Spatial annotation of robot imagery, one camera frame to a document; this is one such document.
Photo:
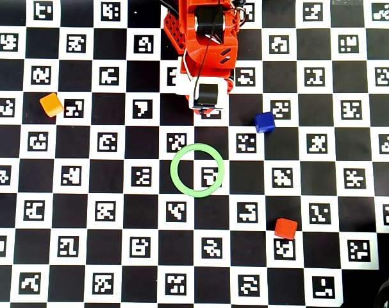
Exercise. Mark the orange cube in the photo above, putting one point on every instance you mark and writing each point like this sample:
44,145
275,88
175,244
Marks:
51,105

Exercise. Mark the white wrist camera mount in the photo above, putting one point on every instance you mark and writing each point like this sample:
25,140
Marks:
184,85

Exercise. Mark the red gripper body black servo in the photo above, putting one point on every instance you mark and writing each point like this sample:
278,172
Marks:
207,95

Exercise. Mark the blue cube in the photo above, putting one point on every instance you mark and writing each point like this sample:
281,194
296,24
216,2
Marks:
264,122

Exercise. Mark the red cube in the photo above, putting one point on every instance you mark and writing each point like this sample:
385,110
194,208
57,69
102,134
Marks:
285,227

